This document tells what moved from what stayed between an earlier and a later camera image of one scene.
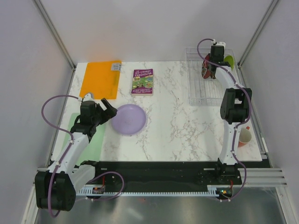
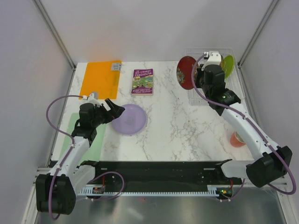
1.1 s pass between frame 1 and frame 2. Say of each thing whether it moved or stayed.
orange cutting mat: stayed
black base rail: stayed
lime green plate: stayed
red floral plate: moved
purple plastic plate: stayed
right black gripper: moved
